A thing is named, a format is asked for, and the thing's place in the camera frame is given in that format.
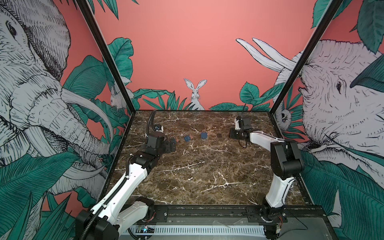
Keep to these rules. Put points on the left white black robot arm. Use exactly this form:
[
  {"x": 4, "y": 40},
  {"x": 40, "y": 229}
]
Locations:
[{"x": 107, "y": 220}]

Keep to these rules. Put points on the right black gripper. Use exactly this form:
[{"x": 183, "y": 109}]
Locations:
[{"x": 232, "y": 133}]

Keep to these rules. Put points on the left black frame post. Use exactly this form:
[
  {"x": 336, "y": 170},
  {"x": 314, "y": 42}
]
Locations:
[{"x": 103, "y": 47}]

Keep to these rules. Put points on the white perforated cable tray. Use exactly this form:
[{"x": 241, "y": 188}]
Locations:
[{"x": 163, "y": 230}]

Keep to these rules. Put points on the right black frame post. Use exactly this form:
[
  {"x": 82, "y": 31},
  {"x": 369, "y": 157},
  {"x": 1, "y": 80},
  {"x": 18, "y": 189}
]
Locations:
[{"x": 325, "y": 20}]

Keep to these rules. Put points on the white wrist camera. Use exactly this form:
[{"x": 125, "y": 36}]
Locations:
[
  {"x": 237, "y": 125},
  {"x": 158, "y": 128}
]

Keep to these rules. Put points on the black front mounting rail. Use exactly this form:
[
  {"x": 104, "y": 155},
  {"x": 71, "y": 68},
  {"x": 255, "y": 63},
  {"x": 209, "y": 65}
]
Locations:
[{"x": 164, "y": 213}]

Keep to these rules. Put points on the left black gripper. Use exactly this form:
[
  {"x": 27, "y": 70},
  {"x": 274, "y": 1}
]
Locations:
[{"x": 168, "y": 148}]

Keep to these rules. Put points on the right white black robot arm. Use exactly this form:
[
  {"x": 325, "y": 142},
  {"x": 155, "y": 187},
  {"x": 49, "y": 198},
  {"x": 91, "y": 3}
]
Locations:
[{"x": 286, "y": 164}]

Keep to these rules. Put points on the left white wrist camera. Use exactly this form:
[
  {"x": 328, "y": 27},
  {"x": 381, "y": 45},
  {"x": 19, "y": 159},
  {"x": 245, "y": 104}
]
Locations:
[{"x": 158, "y": 128}]

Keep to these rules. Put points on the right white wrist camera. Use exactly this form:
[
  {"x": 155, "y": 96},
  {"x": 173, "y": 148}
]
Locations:
[{"x": 237, "y": 125}]

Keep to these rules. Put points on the small green circuit board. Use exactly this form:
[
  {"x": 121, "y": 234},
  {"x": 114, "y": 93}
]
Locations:
[{"x": 145, "y": 230}]

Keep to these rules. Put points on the black frame post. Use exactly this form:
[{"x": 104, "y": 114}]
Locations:
[
  {"x": 103, "y": 47},
  {"x": 325, "y": 20}
]

